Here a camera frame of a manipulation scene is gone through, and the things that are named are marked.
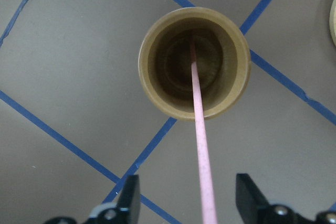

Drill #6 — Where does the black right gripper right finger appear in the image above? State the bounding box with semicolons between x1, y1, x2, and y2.
235;173;297;224

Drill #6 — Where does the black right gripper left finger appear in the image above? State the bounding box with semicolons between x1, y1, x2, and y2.
90;175;140;223

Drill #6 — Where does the pink chopstick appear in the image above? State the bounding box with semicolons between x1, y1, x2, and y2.
190;35;218;223

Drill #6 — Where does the tan wooden cup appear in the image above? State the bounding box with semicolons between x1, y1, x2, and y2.
138;7;251;121

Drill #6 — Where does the cream round object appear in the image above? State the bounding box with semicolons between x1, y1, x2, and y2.
329;0;336;45

